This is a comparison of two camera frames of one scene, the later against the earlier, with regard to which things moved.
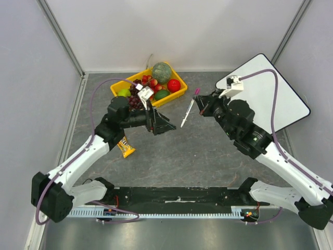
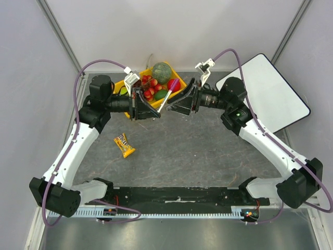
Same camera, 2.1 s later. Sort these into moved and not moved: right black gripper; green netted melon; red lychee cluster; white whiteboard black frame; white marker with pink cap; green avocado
Moved: right black gripper; white marker with pink cap
Not moved: green avocado; green netted melon; red lychee cluster; white whiteboard black frame
